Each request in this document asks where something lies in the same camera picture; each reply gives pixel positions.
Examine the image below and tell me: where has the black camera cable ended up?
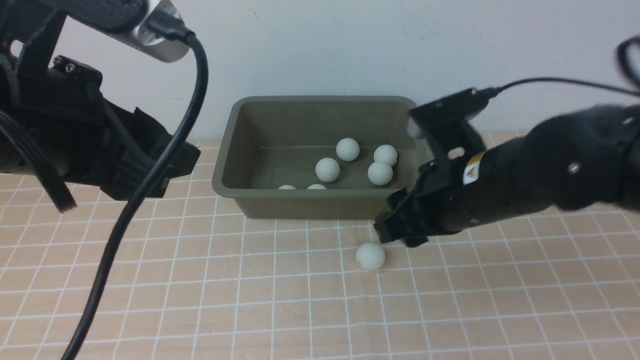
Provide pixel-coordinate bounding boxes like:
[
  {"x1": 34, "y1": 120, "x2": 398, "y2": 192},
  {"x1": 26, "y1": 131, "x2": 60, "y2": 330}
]
[
  {"x1": 475, "y1": 36, "x2": 640, "y2": 98},
  {"x1": 60, "y1": 10, "x2": 209, "y2": 360}
]

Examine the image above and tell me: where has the peach grid tablecloth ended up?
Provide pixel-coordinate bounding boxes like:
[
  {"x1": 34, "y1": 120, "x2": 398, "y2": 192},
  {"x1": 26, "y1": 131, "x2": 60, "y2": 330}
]
[{"x1": 0, "y1": 128, "x2": 640, "y2": 360}]

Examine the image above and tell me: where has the white ball front marked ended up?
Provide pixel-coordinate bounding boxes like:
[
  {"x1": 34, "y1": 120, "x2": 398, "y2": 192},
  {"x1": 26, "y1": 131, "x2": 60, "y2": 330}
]
[{"x1": 335, "y1": 137, "x2": 361, "y2": 162}]

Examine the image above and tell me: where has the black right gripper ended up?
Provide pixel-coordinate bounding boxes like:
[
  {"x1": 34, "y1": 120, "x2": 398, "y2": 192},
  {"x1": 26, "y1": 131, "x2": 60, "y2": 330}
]
[{"x1": 374, "y1": 142, "x2": 551, "y2": 248}]

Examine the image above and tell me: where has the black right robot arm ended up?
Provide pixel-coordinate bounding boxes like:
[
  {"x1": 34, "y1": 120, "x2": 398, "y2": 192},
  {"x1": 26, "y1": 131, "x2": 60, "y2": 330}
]
[{"x1": 374, "y1": 105, "x2": 640, "y2": 248}]

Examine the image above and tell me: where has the black left camera cable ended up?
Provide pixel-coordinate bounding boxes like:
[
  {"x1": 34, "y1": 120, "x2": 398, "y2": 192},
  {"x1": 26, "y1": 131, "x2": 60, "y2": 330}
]
[{"x1": 60, "y1": 10, "x2": 209, "y2": 360}]

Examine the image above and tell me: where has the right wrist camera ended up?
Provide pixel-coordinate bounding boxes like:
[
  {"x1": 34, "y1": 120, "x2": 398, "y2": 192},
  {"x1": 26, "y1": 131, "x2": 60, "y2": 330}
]
[{"x1": 407, "y1": 88, "x2": 498, "y2": 164}]

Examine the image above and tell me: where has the black right camera cable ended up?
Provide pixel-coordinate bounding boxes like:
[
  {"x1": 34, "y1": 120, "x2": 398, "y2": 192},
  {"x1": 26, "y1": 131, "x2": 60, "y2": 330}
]
[{"x1": 475, "y1": 36, "x2": 640, "y2": 98}]

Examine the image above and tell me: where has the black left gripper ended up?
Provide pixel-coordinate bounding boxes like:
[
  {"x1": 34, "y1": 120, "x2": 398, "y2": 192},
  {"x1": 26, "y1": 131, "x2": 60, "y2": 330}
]
[{"x1": 1, "y1": 54, "x2": 174, "y2": 202}]

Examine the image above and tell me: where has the green plastic bin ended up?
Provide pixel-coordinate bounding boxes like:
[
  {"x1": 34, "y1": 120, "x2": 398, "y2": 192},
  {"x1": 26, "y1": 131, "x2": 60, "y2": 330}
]
[{"x1": 211, "y1": 95, "x2": 433, "y2": 221}]

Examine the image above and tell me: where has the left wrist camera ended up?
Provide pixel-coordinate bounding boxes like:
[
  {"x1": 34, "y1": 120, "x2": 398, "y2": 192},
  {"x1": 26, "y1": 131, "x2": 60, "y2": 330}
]
[{"x1": 36, "y1": 0, "x2": 189, "y2": 63}]

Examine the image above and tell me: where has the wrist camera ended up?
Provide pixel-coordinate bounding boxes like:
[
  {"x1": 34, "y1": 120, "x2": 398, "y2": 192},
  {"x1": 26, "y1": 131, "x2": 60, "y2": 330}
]
[
  {"x1": 407, "y1": 88, "x2": 498, "y2": 164},
  {"x1": 36, "y1": 0, "x2": 189, "y2": 63}
]

